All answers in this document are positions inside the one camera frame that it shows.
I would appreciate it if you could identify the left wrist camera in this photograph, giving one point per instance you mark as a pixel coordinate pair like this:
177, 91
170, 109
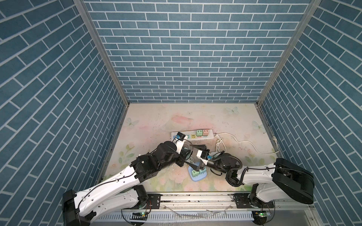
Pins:
179, 136

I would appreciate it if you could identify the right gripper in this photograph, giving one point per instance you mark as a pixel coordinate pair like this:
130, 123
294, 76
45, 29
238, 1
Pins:
203, 165

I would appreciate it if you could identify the teal USB charger plug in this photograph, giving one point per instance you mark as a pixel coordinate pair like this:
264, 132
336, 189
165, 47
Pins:
194, 173

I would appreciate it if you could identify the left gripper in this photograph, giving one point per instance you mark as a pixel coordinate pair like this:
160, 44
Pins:
182, 157

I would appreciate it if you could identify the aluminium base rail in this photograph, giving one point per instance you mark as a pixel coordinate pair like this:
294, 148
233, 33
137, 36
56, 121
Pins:
199, 209

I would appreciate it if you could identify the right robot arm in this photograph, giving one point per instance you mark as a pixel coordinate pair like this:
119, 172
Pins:
279, 180

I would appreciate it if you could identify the blue square power socket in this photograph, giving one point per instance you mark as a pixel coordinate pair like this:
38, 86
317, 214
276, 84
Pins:
197, 178

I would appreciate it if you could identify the long white power strip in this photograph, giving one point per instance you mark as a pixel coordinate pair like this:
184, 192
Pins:
191, 135

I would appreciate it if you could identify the green USB charger plug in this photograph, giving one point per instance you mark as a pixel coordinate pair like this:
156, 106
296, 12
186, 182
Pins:
199, 133
202, 171

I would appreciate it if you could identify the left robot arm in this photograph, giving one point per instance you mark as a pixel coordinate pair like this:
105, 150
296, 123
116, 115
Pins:
124, 190

